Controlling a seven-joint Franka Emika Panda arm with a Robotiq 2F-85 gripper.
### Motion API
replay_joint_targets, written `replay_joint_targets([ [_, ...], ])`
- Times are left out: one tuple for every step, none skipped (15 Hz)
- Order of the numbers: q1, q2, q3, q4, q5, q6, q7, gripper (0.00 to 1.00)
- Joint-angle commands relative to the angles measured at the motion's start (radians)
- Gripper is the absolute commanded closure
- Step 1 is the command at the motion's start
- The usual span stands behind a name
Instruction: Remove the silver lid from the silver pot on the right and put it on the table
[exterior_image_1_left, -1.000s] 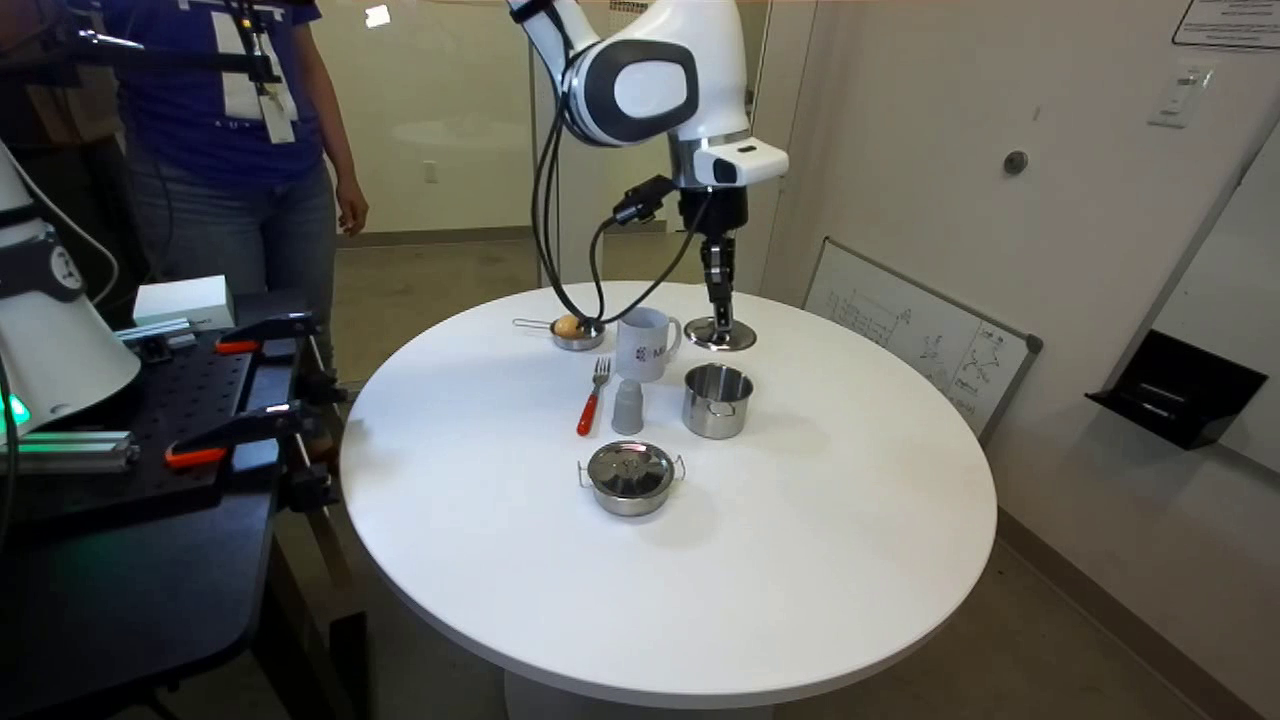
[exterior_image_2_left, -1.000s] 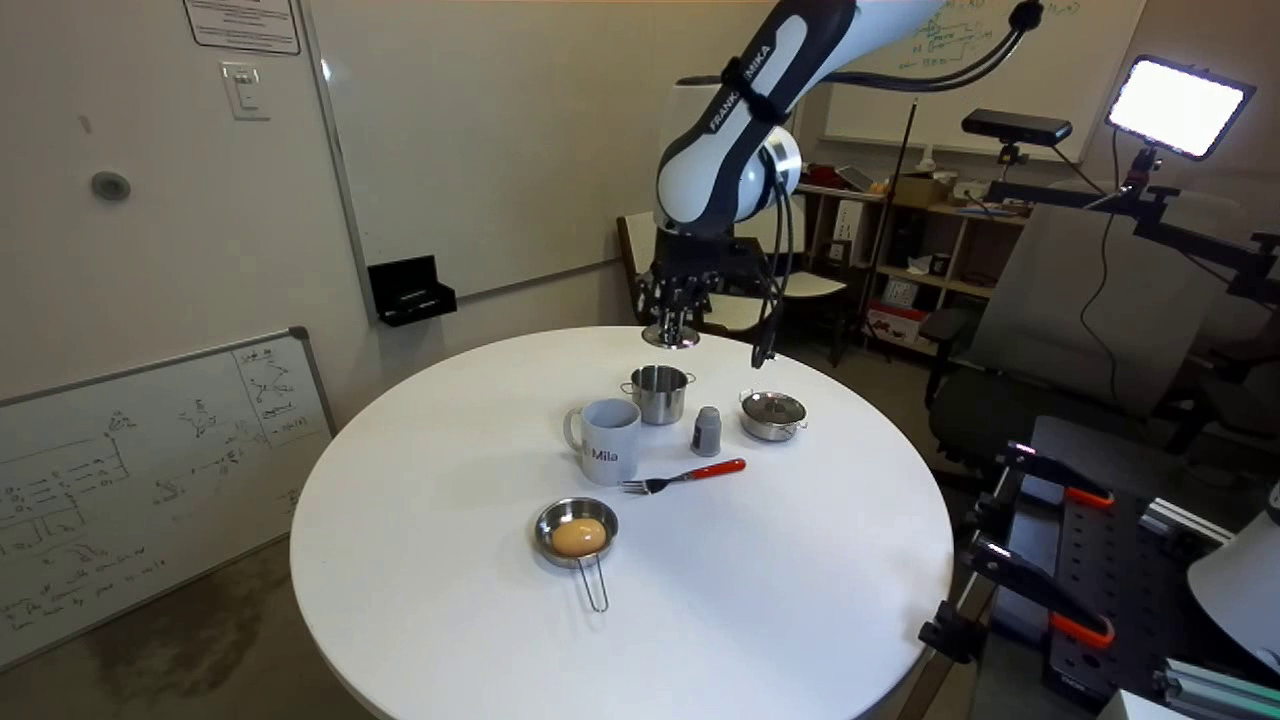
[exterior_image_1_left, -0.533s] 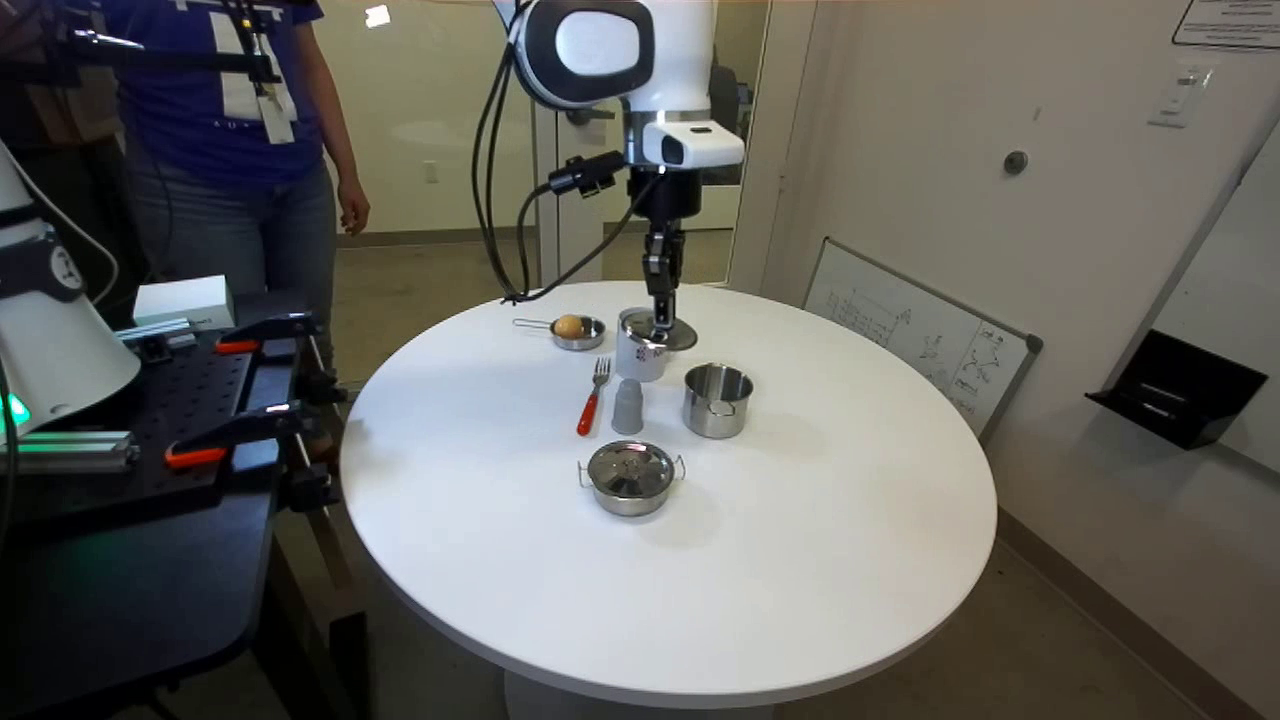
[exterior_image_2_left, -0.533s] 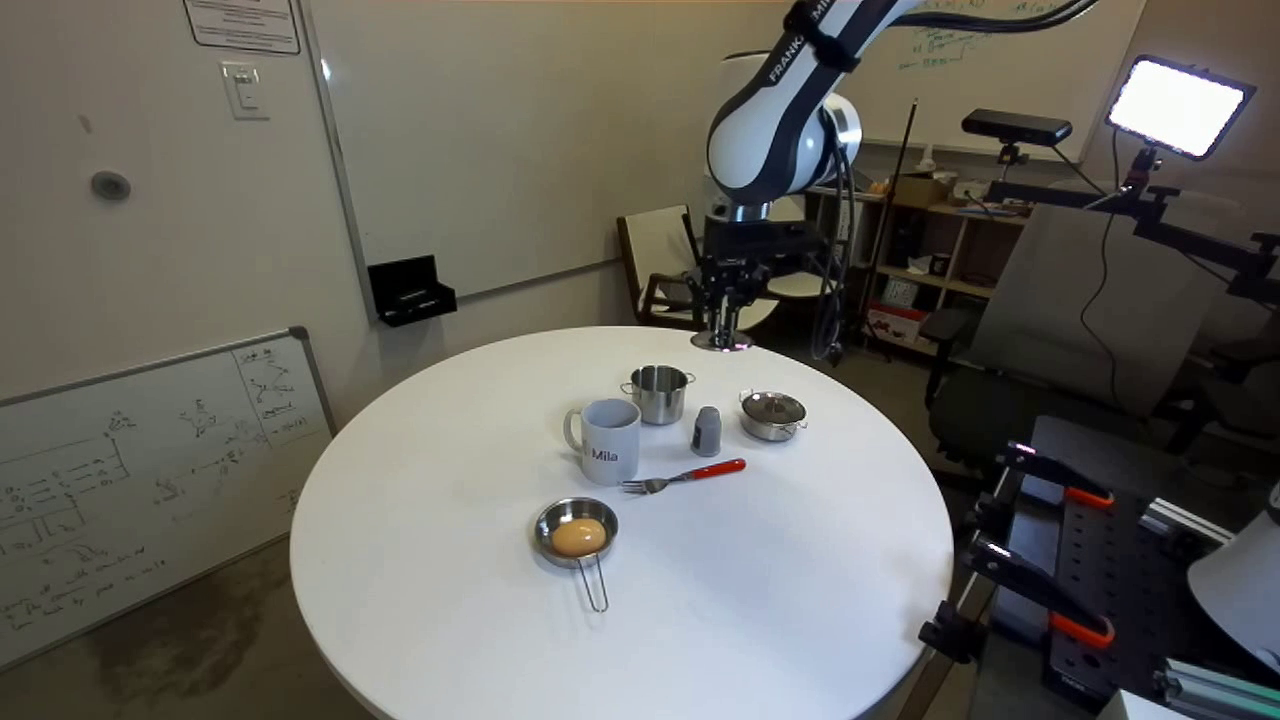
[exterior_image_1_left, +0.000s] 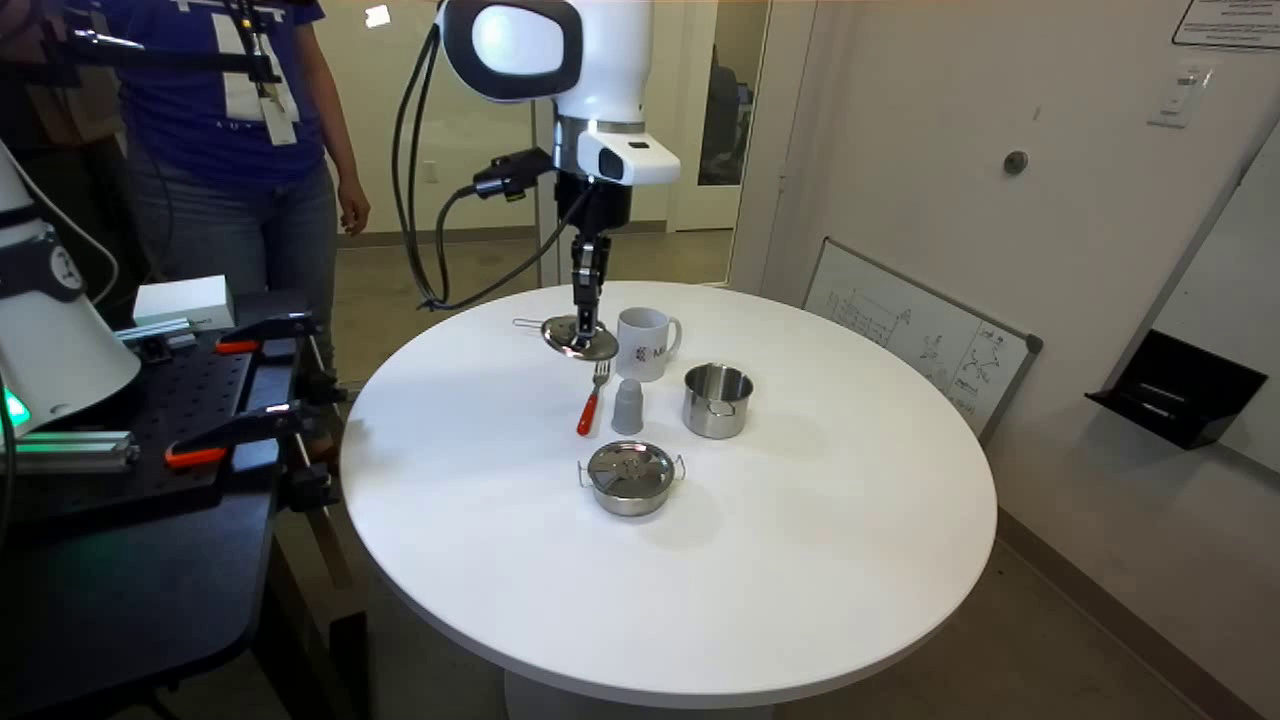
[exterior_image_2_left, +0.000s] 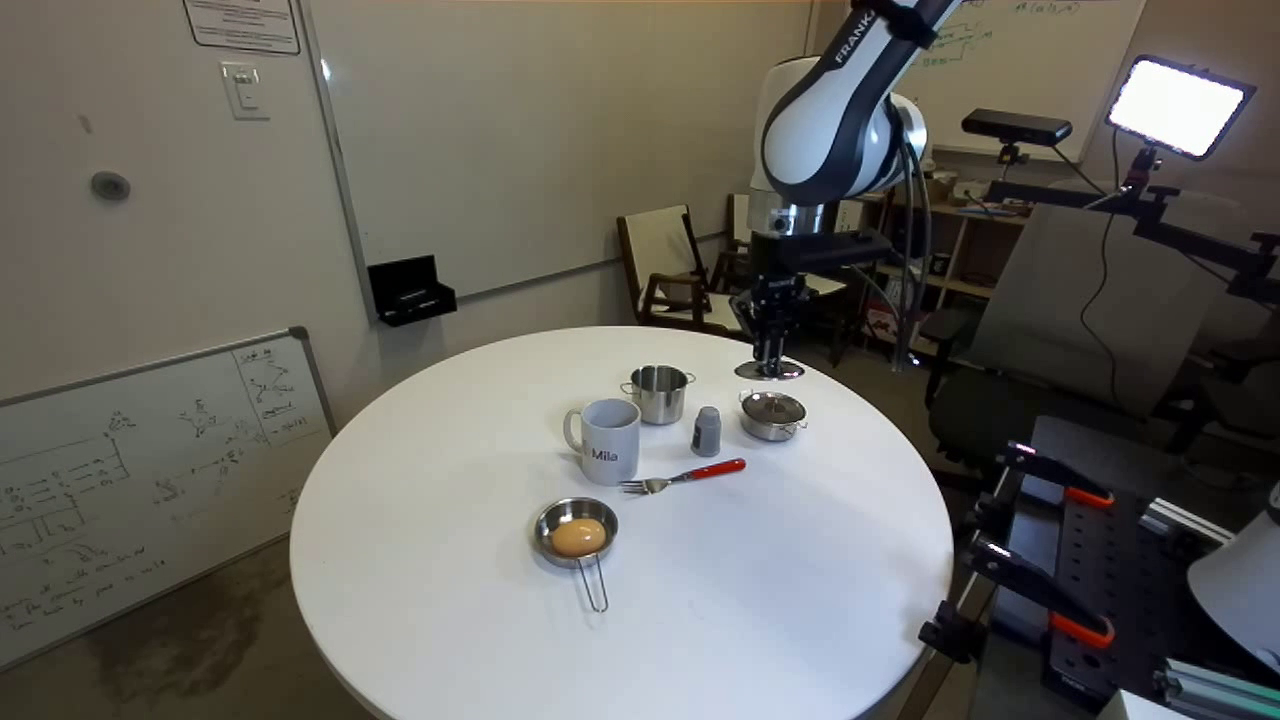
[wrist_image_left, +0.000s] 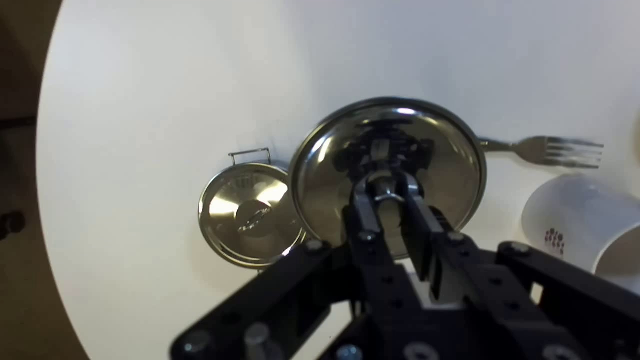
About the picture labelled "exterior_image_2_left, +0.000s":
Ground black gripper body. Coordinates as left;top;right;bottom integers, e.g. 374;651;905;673
740;268;822;325

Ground tall silver pot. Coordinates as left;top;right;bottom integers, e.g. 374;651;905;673
625;358;695;432

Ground grey shaker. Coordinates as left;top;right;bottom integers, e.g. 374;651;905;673
688;405;729;460

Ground wooden chair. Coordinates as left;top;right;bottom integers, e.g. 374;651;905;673
618;201;752;337

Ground white mug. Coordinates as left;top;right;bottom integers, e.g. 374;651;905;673
559;397;643;482

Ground wooden shelf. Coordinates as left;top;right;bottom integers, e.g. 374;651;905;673
863;145;1054;368

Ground brown egg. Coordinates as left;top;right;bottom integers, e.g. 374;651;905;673
550;517;612;560

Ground orange and black clamp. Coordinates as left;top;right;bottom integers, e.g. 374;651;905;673
975;439;1121;536
916;532;1121;665

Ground whiteboard with green writing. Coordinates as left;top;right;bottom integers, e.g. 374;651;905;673
905;0;1148;133

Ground black marker tray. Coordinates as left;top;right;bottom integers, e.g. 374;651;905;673
364;250;459;330

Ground black perforated breadboard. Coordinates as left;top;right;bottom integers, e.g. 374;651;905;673
1032;412;1280;710

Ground bright LED light panel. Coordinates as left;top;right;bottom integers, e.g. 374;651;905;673
1105;53;1259;165

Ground white box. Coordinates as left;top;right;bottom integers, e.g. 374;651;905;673
1097;682;1169;720

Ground pale metal bars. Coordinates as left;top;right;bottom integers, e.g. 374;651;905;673
1152;654;1280;720

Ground small framed whiteboard with drawings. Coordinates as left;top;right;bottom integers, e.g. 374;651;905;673
0;325;335;673

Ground low silver two-handled pot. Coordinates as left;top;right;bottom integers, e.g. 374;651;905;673
738;386;813;446

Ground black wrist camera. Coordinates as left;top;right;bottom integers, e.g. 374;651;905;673
803;234;897;280

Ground red-handled fork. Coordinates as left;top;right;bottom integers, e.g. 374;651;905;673
622;455;752;498

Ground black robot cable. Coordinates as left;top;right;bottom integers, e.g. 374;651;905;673
883;94;941;368

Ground large wall whiteboard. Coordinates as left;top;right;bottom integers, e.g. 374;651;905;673
293;0;822;307

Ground black bar camera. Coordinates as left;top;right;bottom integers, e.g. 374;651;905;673
958;105;1075;151

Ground small silver wire-handled pan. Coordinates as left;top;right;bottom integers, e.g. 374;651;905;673
532;491;625;621

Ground grey metal rail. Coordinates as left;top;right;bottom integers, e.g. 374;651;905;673
1139;491;1240;546

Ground white light switch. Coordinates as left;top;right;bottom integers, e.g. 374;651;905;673
216;56;278;125

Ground white paper wall sign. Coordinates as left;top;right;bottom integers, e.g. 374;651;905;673
182;0;303;60

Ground round grey wall stopper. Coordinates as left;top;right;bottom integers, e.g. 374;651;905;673
89;169;136;206

